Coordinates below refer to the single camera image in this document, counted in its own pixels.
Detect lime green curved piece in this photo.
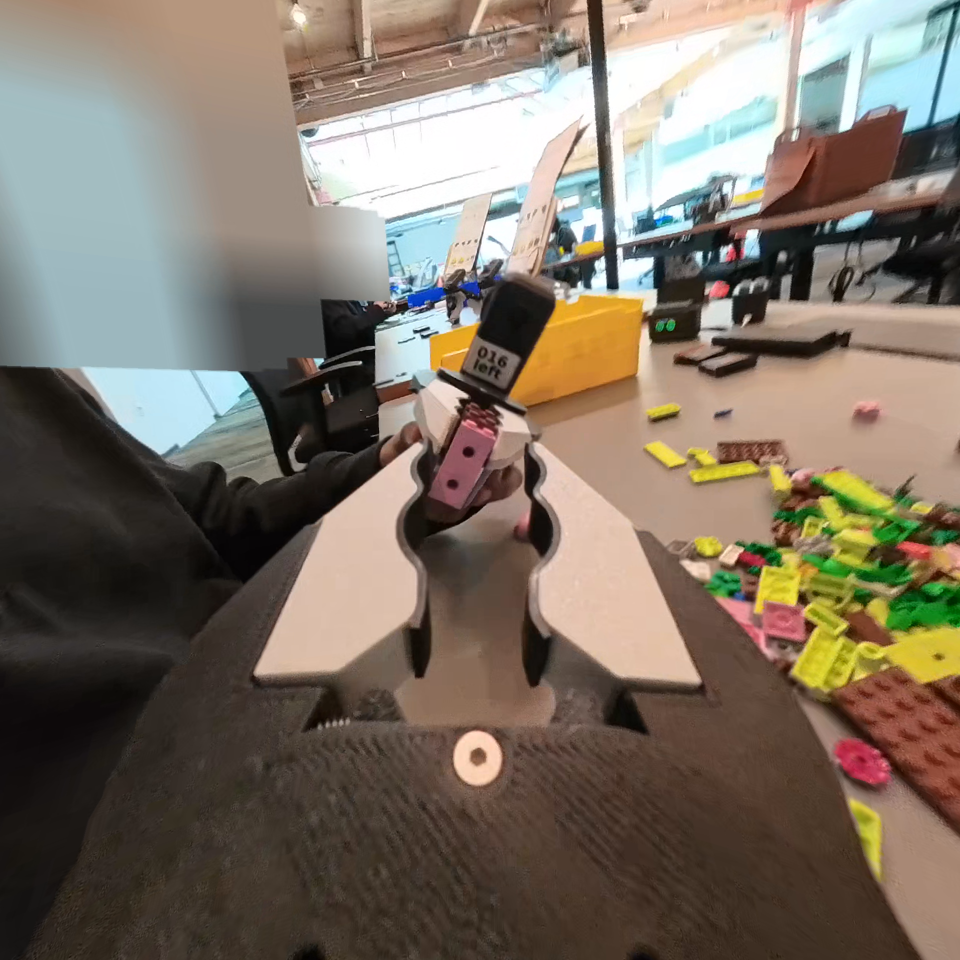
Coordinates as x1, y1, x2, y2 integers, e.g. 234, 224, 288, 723
847, 798, 885, 883

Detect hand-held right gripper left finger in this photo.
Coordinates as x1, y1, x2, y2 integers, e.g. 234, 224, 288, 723
253, 441, 436, 687

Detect yellow plastic bin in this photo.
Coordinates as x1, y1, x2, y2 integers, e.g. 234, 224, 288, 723
429, 294, 646, 407

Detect black box device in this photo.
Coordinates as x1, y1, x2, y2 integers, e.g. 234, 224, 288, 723
731, 277, 771, 325

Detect pile of colourful toy bricks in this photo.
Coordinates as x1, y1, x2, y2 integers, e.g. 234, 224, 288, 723
666, 466, 960, 699

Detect brown cardboard box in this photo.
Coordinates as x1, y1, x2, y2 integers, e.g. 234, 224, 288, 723
761, 108, 909, 213

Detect magenta flower piece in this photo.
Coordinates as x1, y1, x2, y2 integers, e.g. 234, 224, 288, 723
834, 738, 892, 787

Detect large brown baseplate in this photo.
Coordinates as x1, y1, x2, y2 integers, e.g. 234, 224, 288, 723
831, 666, 960, 832

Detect brown studded plate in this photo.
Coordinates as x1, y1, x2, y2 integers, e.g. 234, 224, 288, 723
716, 440, 789, 466

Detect black steel pole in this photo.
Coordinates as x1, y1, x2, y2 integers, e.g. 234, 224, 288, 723
585, 0, 621, 291

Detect person's left forearm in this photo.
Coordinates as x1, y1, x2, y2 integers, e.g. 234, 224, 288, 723
180, 442, 402, 579

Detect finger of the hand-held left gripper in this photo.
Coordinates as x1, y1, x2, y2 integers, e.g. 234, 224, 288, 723
483, 411, 543, 474
414, 386, 468, 459

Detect black office chair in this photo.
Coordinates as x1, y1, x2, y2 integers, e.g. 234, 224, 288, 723
243, 346, 381, 477

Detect pink brick with holes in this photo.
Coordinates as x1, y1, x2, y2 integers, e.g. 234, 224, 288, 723
429, 420, 501, 509

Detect person's black jacket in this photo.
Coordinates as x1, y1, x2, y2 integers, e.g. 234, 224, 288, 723
0, 367, 264, 960

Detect person's left hand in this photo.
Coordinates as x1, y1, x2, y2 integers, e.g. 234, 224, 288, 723
378, 422, 525, 537

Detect closed dark laptop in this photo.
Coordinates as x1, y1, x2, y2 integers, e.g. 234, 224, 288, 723
712, 326, 852, 358

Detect black charger green lights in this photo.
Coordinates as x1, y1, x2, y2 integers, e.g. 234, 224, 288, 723
648, 277, 707, 345

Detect brown background desk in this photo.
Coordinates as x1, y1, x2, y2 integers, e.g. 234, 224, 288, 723
622, 191, 960, 301

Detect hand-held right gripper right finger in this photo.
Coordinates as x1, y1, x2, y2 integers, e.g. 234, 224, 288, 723
521, 442, 705, 690

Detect cardboard sign board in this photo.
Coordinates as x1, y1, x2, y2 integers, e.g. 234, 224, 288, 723
506, 120, 591, 276
442, 193, 493, 279

